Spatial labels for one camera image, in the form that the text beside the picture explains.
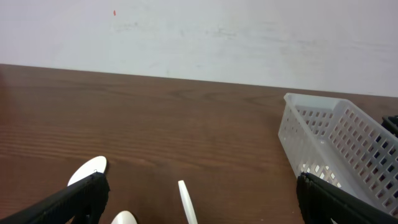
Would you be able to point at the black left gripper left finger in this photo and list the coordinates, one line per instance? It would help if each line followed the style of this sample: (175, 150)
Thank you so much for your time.
(81, 202)

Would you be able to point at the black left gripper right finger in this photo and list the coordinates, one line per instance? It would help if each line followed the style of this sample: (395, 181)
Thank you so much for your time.
(321, 202)

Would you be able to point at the white spoon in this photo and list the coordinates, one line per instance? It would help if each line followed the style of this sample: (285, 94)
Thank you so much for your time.
(124, 217)
(187, 203)
(96, 164)

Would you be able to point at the translucent white plastic basket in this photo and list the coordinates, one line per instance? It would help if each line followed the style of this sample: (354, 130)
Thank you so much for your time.
(336, 141)

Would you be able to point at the dark green plastic basket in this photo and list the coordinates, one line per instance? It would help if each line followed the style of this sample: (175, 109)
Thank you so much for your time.
(390, 123)

